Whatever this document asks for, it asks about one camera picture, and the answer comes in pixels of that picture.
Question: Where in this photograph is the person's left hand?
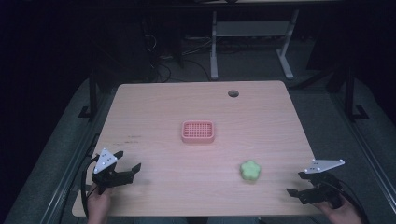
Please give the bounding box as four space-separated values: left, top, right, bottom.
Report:
87 183 112 224

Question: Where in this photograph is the black metal stand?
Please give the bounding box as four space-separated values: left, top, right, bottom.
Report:
340 63 371 123
78 66 106 119

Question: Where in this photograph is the tangle of floor cables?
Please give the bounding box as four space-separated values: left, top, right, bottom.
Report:
141 31 213 83

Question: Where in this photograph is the green flower-shaped soap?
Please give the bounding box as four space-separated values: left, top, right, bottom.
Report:
239 160 262 183

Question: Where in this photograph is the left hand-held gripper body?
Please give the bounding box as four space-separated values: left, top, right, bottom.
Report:
92 147 135 196

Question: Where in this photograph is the pink soap dish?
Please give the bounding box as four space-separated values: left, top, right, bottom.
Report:
180 119 216 145

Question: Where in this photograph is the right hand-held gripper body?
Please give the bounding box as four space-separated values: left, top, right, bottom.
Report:
299 159 346 209

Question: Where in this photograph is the white desk frame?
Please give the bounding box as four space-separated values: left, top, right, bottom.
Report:
209 8 301 81

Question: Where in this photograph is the person's right hand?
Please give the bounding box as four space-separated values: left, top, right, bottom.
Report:
313 197 364 224

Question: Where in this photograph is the black cable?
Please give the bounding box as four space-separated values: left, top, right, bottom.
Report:
337 178 370 224
80 155 100 218

